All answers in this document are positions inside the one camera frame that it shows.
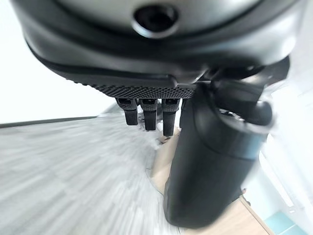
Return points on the light wooden desk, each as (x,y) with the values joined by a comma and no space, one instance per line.
(220,225)

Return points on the dark wall baseboard strip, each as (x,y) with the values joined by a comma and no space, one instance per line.
(46,121)

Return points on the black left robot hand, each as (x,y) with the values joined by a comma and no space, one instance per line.
(146,61)

